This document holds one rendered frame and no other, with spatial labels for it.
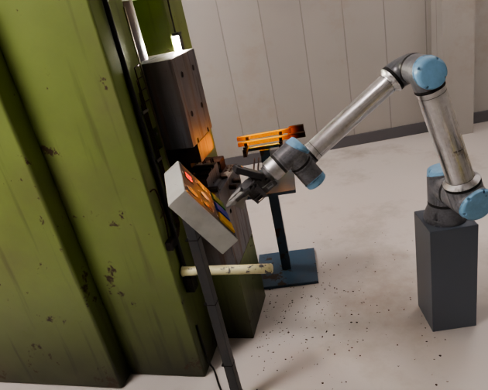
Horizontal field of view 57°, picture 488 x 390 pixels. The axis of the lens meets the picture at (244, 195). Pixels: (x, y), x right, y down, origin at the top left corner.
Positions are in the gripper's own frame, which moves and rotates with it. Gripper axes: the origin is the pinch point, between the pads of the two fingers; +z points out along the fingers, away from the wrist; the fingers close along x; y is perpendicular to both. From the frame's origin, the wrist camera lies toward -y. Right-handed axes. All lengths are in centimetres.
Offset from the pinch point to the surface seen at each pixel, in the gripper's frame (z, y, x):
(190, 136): -3.7, -19.3, 41.0
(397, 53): -188, 125, 277
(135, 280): 63, 11, 31
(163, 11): -33, -63, 83
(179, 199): 7.6, -20.7, -16.9
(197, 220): 8.9, -10.2, -16.9
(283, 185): -18, 52, 83
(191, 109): -12, -26, 48
